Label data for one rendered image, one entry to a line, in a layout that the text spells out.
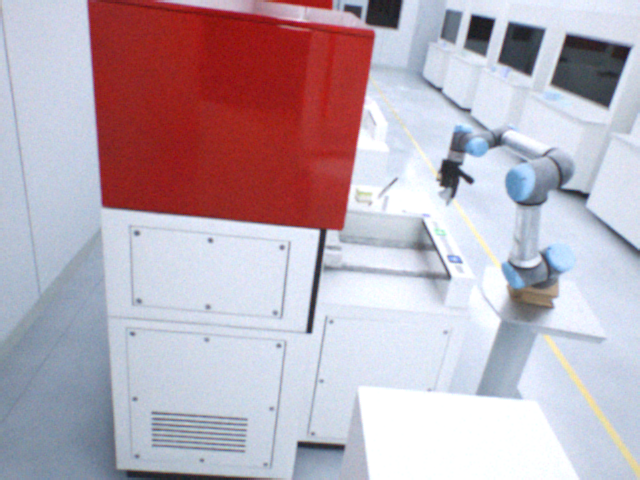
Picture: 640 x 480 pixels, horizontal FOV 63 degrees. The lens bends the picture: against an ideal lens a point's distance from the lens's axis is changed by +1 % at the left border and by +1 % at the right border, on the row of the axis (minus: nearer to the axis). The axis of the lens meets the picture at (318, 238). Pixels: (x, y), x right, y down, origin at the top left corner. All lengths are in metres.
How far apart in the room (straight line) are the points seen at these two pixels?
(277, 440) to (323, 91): 1.35
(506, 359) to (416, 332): 0.53
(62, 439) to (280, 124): 1.75
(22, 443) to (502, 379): 2.11
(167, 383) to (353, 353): 0.72
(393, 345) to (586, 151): 5.02
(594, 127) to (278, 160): 5.52
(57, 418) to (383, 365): 1.50
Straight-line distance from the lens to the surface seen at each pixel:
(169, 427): 2.17
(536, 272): 2.11
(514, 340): 2.44
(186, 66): 1.51
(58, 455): 2.61
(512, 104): 8.70
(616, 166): 6.07
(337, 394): 2.28
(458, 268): 2.15
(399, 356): 2.17
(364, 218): 2.50
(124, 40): 1.54
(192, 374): 1.97
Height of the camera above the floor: 1.91
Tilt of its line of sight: 26 degrees down
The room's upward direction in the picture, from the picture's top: 8 degrees clockwise
